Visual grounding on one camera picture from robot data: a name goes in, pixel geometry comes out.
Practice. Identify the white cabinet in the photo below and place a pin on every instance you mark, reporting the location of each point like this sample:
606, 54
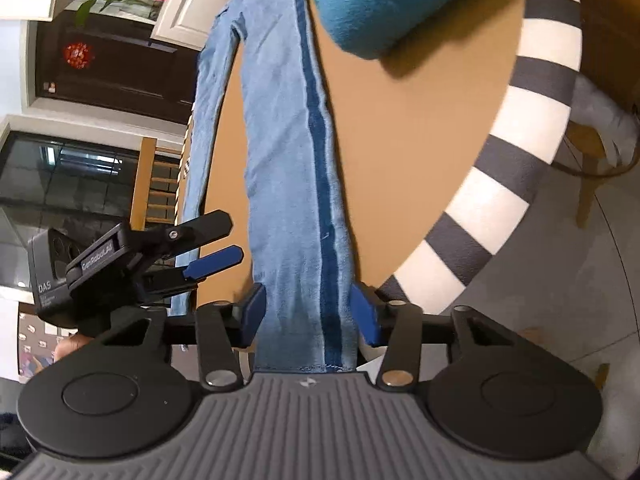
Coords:
190, 5

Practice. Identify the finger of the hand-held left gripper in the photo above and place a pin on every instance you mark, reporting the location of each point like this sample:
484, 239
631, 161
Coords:
215, 262
200, 230

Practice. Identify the wooden chair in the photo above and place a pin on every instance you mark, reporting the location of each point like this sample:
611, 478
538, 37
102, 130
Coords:
140, 180
587, 195

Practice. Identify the wooden sideboard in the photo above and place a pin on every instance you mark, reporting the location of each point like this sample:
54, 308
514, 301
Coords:
610, 25

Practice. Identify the red round door decoration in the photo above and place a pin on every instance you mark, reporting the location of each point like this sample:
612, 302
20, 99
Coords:
77, 55

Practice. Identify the light blue jeans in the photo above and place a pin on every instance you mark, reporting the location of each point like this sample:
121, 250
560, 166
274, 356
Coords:
290, 160

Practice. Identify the patterned floor mat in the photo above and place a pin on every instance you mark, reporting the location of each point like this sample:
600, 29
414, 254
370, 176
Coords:
32, 345

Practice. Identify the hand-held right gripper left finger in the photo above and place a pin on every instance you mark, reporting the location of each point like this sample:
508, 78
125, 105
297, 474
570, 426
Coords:
254, 312

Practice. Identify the teal fleece garment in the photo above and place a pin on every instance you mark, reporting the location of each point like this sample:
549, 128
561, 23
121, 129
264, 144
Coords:
370, 15

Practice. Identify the dark wooden door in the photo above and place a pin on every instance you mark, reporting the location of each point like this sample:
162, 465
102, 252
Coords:
115, 80

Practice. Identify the grey cloth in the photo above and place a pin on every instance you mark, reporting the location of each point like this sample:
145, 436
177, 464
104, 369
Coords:
600, 115

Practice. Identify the person's left hand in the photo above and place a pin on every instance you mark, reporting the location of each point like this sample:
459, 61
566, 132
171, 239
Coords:
67, 347

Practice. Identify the dark glass cabinet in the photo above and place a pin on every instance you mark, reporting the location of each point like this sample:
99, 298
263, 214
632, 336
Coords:
60, 185

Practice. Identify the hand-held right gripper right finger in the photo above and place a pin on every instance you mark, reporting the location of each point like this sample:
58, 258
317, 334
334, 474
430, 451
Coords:
365, 320

